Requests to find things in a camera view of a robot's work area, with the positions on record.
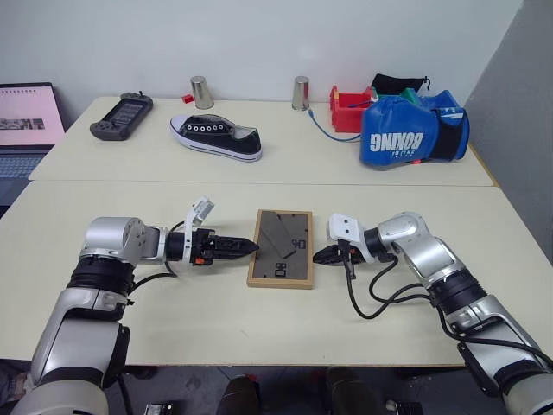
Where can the open laptop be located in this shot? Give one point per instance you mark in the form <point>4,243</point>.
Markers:
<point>23,116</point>

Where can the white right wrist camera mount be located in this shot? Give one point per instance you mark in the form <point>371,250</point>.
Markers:
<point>345,227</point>

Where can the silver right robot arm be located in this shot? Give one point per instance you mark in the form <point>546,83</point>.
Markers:
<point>432,259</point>

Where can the silver metal cup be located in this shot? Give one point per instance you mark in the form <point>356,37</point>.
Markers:
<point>300,93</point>
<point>201,93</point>

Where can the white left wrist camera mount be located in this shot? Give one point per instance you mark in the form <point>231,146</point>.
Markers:
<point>199,208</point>

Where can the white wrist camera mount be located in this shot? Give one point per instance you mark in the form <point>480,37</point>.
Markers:
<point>199,208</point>
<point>345,227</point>

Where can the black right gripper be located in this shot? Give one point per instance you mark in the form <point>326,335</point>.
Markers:
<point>357,256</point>

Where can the green plastic bin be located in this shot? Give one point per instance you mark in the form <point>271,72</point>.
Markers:
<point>406,96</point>

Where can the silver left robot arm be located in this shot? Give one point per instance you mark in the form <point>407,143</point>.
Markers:
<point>108,242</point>

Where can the black canvas sneaker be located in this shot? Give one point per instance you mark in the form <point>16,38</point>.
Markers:
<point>216,138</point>

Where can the dark handheld game console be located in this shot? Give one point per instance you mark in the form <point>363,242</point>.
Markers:
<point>123,116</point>

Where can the blue boxing glove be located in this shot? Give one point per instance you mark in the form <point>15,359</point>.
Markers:
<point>402,134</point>

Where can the dark rounded shape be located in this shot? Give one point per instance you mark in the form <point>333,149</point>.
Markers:
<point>239,395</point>

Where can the wooden picture frame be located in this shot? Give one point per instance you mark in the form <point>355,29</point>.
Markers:
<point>281,250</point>

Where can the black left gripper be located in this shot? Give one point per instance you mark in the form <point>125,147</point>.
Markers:
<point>202,247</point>

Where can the red plastic bin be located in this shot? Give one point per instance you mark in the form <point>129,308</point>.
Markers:
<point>345,114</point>

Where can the small red block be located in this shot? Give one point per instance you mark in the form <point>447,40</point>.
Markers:
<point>187,98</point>

